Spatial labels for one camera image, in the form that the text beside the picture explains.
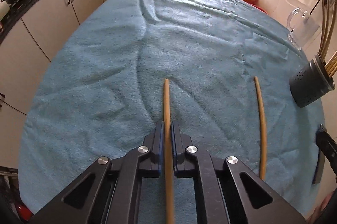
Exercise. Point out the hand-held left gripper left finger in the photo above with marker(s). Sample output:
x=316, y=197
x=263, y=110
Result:
x=159, y=150

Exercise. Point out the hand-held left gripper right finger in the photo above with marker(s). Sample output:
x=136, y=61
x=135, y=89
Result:
x=177, y=150

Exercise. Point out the slender wooden chopstick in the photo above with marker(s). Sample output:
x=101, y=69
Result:
x=262, y=121
x=167, y=102

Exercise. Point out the dark grey utensil holder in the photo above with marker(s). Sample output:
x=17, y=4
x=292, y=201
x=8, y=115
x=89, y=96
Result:
x=308, y=84

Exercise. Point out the bunch of wooden chopsticks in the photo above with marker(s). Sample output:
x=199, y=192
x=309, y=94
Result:
x=332, y=66

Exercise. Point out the blue towel table cover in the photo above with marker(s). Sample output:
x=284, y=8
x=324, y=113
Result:
x=158, y=42

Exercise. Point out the red plastic object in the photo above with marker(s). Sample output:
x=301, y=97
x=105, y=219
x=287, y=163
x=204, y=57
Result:
x=23, y=209

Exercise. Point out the black flat panel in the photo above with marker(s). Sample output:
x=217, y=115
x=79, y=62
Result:
x=327, y=145

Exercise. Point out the red plastic basin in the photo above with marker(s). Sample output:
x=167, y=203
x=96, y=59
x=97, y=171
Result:
x=260, y=7

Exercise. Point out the beige lower kitchen cabinets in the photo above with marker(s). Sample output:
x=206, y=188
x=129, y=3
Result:
x=52, y=10

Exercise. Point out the clear glass mug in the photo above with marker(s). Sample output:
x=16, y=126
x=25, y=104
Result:
x=306, y=29

